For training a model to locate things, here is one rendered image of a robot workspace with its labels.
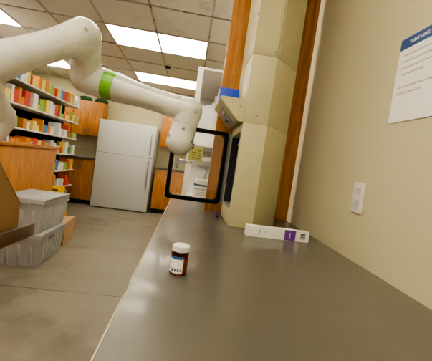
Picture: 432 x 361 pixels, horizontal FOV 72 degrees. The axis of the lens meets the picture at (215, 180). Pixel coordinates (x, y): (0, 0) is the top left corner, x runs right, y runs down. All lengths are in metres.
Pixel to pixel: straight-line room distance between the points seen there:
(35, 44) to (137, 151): 5.27
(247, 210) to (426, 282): 0.71
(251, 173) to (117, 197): 5.23
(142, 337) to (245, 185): 0.94
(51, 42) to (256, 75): 0.78
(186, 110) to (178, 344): 0.89
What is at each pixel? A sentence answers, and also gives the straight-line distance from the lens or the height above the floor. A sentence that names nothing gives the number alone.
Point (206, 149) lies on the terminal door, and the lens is 1.61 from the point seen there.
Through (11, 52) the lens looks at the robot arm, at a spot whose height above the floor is 1.43.
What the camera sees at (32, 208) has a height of 0.56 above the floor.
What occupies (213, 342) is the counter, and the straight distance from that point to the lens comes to 0.51.
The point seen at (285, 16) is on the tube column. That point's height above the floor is 1.90.
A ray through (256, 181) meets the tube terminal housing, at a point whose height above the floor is 1.16.
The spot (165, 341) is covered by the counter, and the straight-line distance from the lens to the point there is 0.50.
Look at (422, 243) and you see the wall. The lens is 0.98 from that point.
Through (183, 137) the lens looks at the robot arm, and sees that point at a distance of 1.18.
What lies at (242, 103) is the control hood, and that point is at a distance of 1.35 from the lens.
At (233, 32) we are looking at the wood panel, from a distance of 1.83.
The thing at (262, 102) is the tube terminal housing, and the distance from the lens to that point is 1.37.
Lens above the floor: 1.20
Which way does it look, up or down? 3 degrees down
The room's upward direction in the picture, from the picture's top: 8 degrees clockwise
